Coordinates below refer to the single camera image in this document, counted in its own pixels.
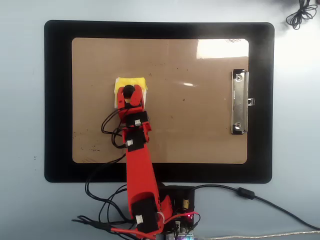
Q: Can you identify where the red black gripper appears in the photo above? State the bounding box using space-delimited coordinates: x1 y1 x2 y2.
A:
116 84 153 131

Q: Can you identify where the yellow white sponge with knob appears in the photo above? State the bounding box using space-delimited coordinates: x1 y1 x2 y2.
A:
113 76 149 110

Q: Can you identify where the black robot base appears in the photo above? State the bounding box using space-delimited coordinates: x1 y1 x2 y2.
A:
157 184 196 235

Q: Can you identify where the brown clipboard board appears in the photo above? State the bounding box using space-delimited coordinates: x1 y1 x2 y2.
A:
71 37 250 165

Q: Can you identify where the controller circuit board with LED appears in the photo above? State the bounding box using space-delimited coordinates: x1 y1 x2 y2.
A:
159 212 200 240

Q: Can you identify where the black rubber mat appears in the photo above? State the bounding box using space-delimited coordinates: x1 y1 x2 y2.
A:
43 19 276 184

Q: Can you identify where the silver metal clipboard clip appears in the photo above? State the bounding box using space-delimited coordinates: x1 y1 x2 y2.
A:
230 68 256 136

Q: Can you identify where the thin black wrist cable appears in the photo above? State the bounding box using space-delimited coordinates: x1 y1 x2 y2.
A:
100 108 127 149

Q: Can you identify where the black servo cable bundle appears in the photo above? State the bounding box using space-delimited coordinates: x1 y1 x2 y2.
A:
71 153 141 237

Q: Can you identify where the red wire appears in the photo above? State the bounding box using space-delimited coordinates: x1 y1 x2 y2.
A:
109 211 201 239

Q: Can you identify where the black power cable with ferrite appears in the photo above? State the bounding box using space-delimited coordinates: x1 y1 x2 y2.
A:
191 184 320 231

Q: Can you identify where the coiled thin black cable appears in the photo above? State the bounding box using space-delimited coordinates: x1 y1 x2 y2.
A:
285 0 319 31

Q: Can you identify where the silver braided USB cable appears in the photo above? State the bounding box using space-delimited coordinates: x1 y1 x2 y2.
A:
196 230 320 240

